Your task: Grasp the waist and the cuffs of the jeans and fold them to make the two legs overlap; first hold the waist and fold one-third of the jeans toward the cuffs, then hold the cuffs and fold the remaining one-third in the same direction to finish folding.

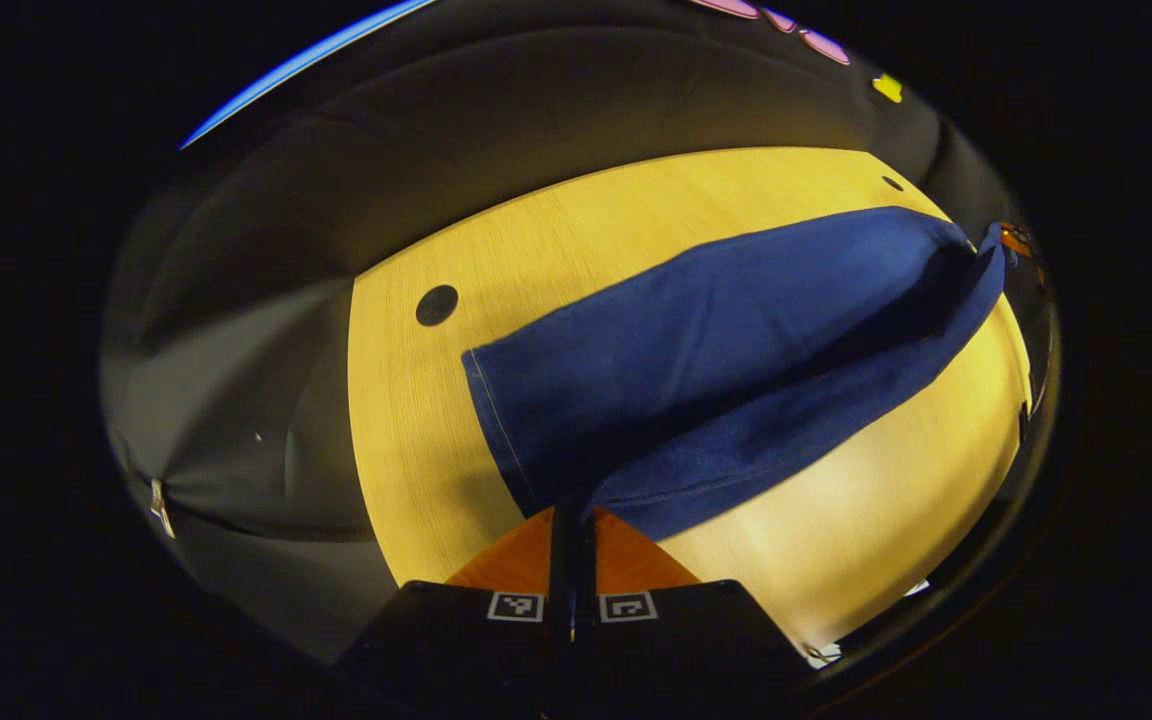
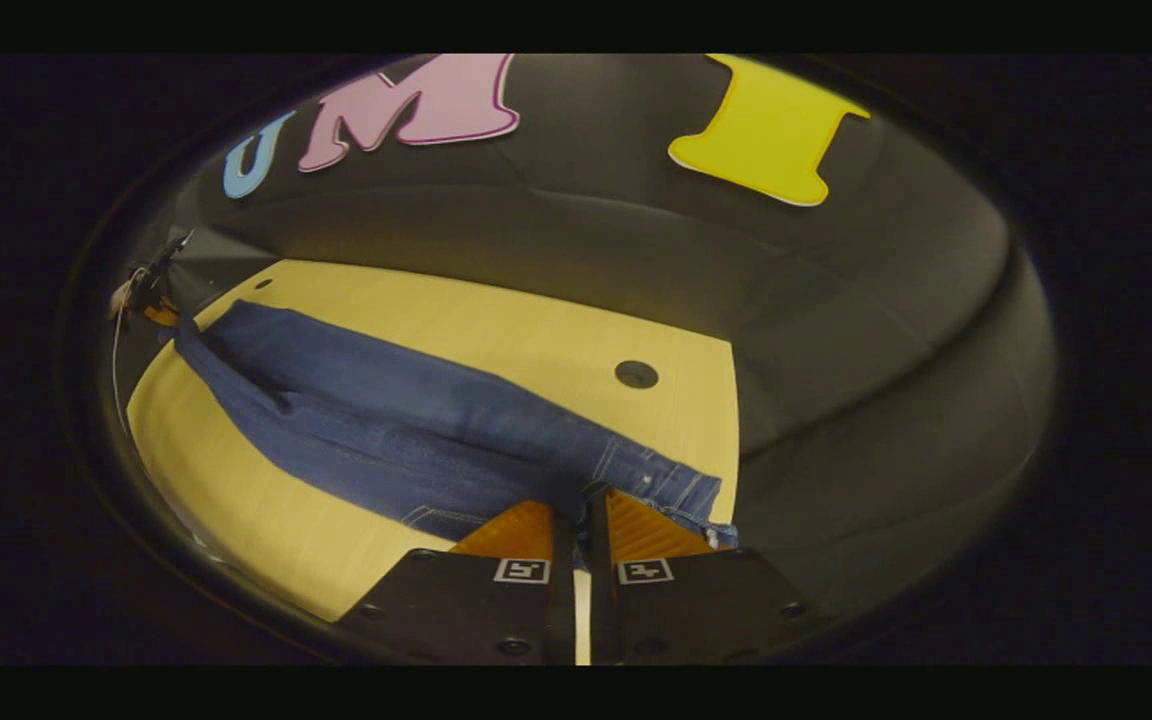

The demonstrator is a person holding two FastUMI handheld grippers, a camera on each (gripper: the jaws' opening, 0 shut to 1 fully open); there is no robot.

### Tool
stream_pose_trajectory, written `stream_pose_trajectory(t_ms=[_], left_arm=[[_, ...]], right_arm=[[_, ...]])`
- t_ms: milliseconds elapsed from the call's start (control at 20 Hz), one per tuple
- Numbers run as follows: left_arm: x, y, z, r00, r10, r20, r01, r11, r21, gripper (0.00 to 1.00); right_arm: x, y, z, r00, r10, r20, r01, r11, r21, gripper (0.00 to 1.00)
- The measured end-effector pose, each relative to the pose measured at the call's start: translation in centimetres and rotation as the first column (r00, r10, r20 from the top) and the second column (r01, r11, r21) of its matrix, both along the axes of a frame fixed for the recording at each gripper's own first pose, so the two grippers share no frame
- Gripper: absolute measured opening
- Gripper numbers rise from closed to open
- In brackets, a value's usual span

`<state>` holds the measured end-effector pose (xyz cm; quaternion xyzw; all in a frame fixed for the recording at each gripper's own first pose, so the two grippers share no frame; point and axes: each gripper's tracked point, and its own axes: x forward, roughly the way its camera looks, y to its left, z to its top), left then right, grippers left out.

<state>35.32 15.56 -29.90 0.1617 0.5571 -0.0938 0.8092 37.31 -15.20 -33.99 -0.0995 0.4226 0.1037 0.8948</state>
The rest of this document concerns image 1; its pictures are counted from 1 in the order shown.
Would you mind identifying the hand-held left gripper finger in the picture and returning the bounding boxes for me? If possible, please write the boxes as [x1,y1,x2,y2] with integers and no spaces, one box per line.
[574,505,819,708]
[336,505,574,706]

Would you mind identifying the blue denim jeans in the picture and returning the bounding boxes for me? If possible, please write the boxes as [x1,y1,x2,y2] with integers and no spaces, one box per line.
[461,205,1019,543]

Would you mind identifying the white backdrop clip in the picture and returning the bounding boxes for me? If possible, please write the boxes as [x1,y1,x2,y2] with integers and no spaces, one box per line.
[149,478,177,541]

